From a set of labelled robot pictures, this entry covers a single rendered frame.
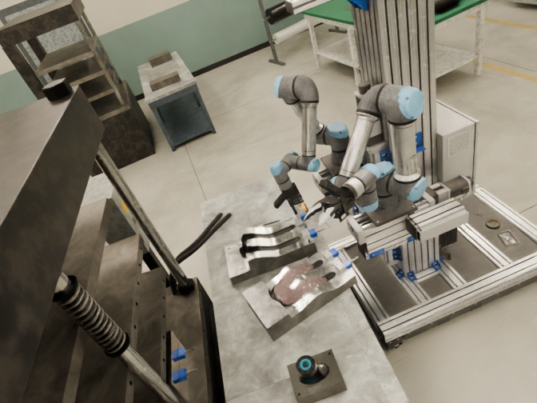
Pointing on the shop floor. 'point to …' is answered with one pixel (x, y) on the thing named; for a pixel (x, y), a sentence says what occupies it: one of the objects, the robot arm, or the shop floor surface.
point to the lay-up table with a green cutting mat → (454, 9)
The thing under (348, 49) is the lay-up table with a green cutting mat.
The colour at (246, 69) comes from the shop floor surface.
